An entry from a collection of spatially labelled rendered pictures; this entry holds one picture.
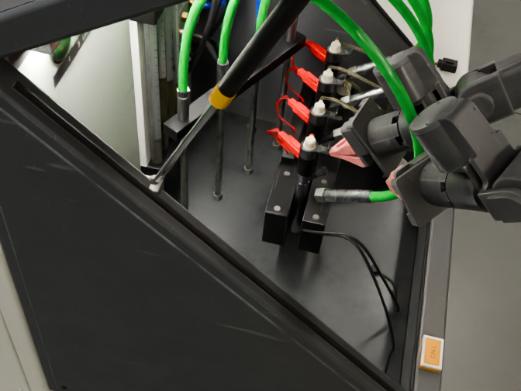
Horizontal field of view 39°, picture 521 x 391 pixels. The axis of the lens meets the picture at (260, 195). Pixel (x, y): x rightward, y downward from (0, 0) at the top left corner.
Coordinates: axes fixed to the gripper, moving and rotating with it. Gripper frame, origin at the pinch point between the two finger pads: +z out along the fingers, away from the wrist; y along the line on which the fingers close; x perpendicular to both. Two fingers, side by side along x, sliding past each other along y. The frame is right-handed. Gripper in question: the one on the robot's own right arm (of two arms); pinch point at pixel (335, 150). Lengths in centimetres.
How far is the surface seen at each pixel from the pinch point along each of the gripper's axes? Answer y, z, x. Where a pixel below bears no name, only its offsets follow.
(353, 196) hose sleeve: -1.8, -8.4, 10.6
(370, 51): 16.1, -24.1, 9.3
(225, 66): 18.8, 10.2, -1.9
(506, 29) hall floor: -81, 85, -206
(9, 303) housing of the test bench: 16, 21, 44
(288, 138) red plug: 4.3, 7.3, -0.4
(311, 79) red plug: 6.3, 9.8, -14.9
